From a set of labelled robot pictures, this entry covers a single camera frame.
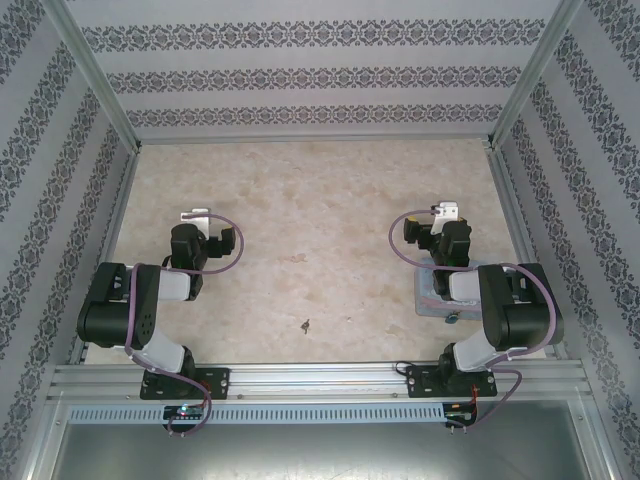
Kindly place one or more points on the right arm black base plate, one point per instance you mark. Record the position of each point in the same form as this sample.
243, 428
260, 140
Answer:
422, 382

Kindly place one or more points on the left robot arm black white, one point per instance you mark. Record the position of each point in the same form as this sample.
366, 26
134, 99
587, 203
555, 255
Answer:
107, 300

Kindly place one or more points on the aluminium mounting rail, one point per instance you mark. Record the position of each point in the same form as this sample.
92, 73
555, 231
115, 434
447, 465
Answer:
320, 382

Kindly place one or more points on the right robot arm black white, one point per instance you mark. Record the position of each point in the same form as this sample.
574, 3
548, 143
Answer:
520, 320

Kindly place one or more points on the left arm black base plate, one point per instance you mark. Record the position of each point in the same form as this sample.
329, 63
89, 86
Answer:
215, 382

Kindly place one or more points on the light blue cartoon mat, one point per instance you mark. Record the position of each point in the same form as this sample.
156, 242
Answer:
425, 295

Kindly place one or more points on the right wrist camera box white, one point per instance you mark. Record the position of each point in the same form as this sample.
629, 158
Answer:
447, 210

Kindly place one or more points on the grey metal panel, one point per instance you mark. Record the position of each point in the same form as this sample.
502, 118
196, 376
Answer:
320, 452

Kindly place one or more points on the aluminium side rail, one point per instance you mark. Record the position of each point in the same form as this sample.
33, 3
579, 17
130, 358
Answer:
525, 240
107, 250

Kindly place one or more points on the aluminium corner post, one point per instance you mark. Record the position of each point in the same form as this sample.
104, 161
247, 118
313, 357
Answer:
530, 75
95, 75

